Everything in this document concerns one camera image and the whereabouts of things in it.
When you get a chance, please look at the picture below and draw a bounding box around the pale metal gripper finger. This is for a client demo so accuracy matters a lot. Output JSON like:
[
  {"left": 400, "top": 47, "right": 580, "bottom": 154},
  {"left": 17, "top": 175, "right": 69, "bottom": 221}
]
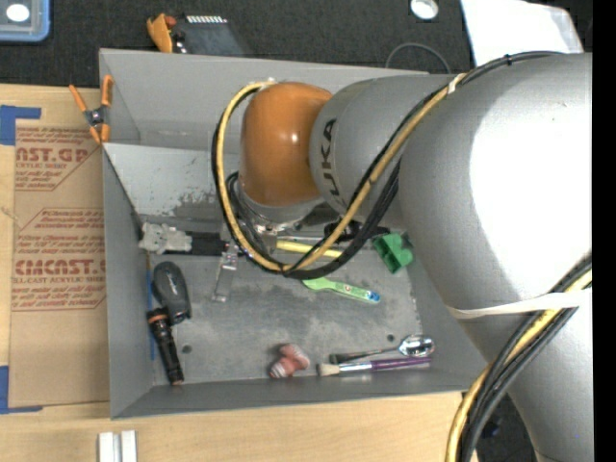
[{"left": 211, "top": 251, "right": 241, "bottom": 304}]

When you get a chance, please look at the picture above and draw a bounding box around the black rectangular block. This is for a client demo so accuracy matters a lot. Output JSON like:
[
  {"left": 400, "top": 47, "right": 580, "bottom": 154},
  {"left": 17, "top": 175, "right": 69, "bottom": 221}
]
[{"left": 191, "top": 236, "right": 230, "bottom": 257}]

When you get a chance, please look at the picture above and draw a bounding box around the yellow pencil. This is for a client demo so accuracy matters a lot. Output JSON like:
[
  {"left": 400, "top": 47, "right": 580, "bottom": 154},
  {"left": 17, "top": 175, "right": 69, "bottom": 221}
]
[{"left": 275, "top": 240, "right": 344, "bottom": 260}]

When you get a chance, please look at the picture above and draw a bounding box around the grey metal bin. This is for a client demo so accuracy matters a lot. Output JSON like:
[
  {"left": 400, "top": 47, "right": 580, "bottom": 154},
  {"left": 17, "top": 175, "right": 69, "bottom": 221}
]
[{"left": 98, "top": 48, "right": 488, "bottom": 421}]

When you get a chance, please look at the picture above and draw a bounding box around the white toy figure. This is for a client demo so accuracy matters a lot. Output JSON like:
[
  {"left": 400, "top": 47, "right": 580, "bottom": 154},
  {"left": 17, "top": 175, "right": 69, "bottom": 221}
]
[{"left": 138, "top": 221, "right": 193, "bottom": 255}]

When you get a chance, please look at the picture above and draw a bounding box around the black cylindrical tool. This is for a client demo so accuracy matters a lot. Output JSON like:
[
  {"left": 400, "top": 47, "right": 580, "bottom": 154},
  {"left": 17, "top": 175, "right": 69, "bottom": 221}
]
[{"left": 145, "top": 306, "right": 186, "bottom": 387}]

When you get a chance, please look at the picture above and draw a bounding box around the green toothbrush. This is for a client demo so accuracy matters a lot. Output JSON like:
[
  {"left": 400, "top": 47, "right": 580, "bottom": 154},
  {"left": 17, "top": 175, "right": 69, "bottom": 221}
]
[{"left": 301, "top": 276, "right": 382, "bottom": 305}]

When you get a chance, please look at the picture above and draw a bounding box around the pink striped toy shell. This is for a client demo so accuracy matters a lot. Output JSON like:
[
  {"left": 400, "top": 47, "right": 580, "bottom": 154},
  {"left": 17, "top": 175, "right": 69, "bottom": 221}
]
[{"left": 268, "top": 343, "right": 312, "bottom": 380}]

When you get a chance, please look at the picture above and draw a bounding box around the brown cardboard board red print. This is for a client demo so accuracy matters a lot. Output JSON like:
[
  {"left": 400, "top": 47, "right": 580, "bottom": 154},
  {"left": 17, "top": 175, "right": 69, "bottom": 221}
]
[{"left": 0, "top": 83, "right": 113, "bottom": 416}]

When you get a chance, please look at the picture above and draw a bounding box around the metal spoon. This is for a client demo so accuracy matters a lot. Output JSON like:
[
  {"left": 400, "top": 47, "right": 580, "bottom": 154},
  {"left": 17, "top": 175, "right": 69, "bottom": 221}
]
[{"left": 328, "top": 334, "right": 436, "bottom": 366}]

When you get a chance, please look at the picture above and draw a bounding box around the dark grey tool handle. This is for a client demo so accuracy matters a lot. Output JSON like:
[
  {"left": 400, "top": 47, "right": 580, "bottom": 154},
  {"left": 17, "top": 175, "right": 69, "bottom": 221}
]
[{"left": 150, "top": 260, "right": 193, "bottom": 327}]

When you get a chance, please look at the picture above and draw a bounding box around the black cylinder on white bracket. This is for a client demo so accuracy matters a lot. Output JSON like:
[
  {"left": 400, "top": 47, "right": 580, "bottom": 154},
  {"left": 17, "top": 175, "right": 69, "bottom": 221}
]
[{"left": 323, "top": 219, "right": 364, "bottom": 242}]

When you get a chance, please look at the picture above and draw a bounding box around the purple handled brush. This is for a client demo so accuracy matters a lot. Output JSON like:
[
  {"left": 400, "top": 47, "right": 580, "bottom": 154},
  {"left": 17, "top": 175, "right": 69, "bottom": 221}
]
[{"left": 315, "top": 356, "right": 432, "bottom": 379}]

